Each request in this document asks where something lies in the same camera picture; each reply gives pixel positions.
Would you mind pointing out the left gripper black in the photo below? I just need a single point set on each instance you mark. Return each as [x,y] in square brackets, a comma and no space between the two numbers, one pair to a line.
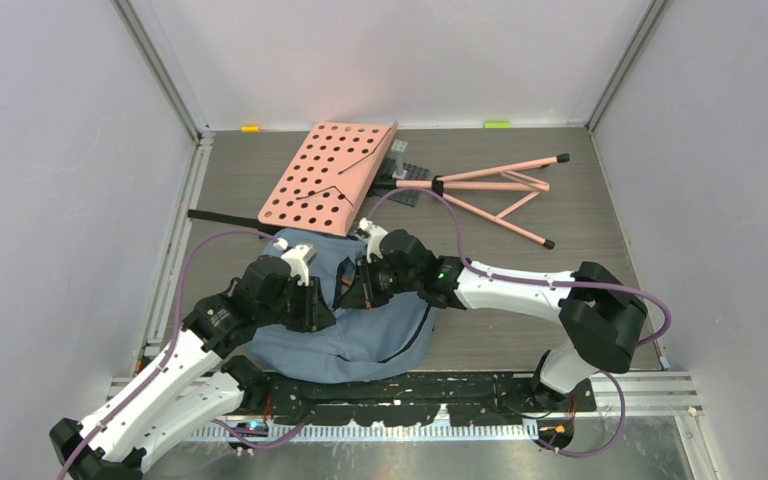
[316,314]

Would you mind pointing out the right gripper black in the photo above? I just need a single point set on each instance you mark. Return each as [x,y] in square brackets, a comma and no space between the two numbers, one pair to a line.
[364,293]

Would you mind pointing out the blue fabric backpack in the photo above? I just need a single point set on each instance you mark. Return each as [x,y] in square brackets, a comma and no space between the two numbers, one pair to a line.
[363,345]

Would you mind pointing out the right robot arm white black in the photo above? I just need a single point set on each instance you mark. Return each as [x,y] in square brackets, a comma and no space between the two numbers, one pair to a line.
[601,317]

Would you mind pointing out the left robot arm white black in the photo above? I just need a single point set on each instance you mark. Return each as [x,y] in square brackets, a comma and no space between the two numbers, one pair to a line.
[197,376]

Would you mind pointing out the pink perforated stand board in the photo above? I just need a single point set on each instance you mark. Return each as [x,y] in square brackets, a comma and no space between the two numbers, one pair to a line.
[329,177]

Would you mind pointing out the pink folding stand legs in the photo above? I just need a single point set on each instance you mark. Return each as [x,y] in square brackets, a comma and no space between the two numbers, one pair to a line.
[505,179]

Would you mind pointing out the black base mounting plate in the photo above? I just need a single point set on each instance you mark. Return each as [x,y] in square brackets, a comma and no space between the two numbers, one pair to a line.
[465,398]

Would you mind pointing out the green tape marker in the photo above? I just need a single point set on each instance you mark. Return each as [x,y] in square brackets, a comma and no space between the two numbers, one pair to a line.
[497,125]

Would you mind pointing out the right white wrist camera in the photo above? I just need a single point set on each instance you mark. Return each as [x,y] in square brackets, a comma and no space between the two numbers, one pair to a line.
[372,235]

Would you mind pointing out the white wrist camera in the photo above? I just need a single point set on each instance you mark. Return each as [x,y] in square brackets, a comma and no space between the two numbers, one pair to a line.
[298,258]
[372,235]

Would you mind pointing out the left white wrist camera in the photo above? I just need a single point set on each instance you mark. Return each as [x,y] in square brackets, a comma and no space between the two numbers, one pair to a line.
[298,258]

